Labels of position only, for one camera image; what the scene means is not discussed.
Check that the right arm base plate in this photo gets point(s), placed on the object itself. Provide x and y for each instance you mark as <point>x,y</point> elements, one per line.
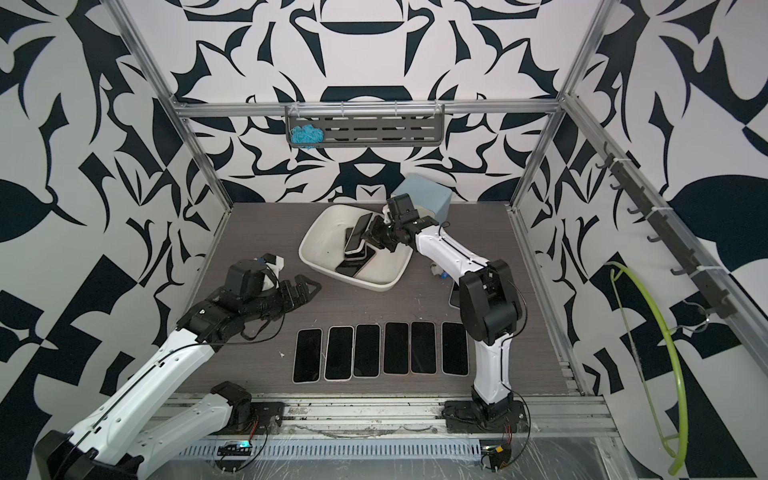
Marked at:
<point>507,416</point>

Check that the small electronics board right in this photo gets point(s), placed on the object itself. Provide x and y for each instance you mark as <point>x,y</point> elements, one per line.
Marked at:
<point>496,458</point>

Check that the phone dark case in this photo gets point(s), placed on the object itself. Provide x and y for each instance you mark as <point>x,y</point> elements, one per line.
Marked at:
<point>396,349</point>

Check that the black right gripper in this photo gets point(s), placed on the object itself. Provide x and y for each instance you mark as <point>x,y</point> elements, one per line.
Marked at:
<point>371,234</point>

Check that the phone light blue case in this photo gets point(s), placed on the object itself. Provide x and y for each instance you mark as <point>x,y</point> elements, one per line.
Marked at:
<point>454,297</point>

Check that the dark wall hook rail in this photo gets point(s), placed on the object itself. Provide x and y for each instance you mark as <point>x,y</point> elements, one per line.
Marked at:
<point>671,231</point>

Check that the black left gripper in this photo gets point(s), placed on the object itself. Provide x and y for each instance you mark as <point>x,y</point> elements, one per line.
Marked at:
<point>290,297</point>

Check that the phone white case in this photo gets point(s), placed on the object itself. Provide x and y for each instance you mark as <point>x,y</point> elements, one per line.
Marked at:
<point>339,355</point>

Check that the phone dark lying in basin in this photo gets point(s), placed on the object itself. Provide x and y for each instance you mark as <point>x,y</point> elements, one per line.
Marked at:
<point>351,266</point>

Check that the small electronics board left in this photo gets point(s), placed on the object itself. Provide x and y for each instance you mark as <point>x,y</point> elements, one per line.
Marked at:
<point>235,449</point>

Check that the phone pale blue case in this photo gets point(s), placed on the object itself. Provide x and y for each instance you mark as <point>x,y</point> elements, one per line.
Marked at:
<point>307,359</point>

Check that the light blue drawer cabinet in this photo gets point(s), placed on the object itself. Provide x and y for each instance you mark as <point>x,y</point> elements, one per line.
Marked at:
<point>427,196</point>

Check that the grey slotted wall rack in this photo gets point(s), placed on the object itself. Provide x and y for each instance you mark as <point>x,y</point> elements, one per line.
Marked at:
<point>371,125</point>

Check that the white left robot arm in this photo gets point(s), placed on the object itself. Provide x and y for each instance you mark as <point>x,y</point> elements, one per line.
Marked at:
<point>115,442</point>

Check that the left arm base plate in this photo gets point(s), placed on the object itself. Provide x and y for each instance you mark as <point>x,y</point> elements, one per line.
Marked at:
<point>264,416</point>

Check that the white storage basin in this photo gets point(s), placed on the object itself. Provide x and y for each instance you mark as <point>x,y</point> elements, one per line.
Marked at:
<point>322,250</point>

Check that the phone grey case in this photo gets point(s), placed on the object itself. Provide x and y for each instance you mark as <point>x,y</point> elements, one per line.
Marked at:
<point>366,362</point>

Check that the phone cream case in basin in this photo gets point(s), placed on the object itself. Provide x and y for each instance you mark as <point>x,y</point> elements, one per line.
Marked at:
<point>352,245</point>

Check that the phone pink case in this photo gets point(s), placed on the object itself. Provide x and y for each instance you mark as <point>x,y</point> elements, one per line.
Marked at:
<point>454,349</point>
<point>423,357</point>

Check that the small electronics board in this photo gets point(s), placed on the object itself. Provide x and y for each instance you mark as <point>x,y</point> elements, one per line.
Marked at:
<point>235,449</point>
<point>496,458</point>

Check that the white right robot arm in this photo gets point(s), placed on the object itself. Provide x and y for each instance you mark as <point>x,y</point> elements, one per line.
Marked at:
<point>489,302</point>

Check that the blue crumpled cloth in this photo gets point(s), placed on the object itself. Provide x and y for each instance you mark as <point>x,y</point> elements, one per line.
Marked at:
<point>306,136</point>

